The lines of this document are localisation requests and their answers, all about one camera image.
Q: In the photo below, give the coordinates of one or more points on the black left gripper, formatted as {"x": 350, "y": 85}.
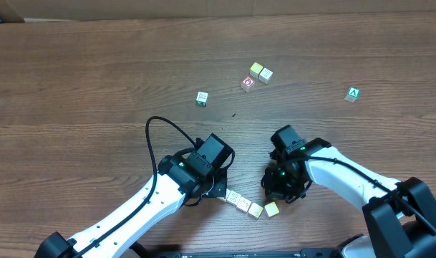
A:
{"x": 219, "y": 188}

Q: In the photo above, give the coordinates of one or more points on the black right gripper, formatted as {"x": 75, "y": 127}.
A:
{"x": 275, "y": 190}

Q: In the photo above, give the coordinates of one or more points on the wooden block number three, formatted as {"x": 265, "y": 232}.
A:
{"x": 271, "y": 209}

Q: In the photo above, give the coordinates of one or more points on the wooden block with dots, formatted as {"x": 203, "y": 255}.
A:
{"x": 243, "y": 204}

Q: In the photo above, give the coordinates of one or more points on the wooden block with squiggle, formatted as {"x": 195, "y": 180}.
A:
{"x": 255, "y": 210}

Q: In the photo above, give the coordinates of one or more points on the wooden block with hammer picture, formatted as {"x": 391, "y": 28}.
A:
{"x": 224, "y": 199}

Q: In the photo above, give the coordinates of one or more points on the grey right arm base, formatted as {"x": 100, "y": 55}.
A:
{"x": 359, "y": 246}

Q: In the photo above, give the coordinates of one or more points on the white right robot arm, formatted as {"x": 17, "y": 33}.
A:
{"x": 400, "y": 215}

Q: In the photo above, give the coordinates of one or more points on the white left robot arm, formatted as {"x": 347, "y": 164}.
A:
{"x": 175, "y": 182}

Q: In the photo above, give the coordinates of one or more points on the green sided wooden block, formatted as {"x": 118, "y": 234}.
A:
{"x": 202, "y": 99}

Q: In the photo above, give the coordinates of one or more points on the red framed wooden block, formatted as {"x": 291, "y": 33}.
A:
{"x": 247, "y": 83}

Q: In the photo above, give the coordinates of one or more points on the plain wooden block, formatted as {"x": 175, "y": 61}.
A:
{"x": 265, "y": 75}

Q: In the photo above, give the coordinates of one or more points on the green letter wooden block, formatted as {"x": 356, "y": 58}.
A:
{"x": 352, "y": 94}

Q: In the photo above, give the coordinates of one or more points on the yellow top wooden block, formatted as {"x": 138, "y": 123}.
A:
{"x": 255, "y": 69}

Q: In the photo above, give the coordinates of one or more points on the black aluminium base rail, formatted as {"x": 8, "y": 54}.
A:
{"x": 140, "y": 251}

